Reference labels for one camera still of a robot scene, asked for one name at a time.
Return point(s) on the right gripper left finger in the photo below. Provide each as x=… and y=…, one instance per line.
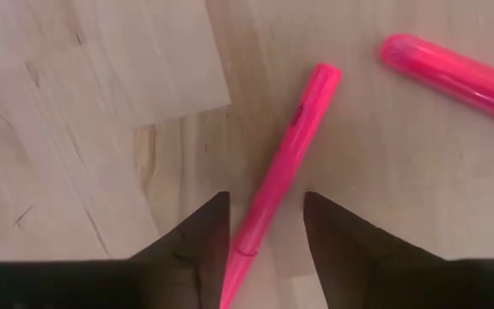
x=165, y=283

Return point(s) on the short pink highlighter pen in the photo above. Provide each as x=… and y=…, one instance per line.
x=453, y=75

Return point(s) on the thin pink highlighter pen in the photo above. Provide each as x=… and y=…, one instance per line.
x=289, y=150

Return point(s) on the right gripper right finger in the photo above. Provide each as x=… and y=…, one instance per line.
x=358, y=266

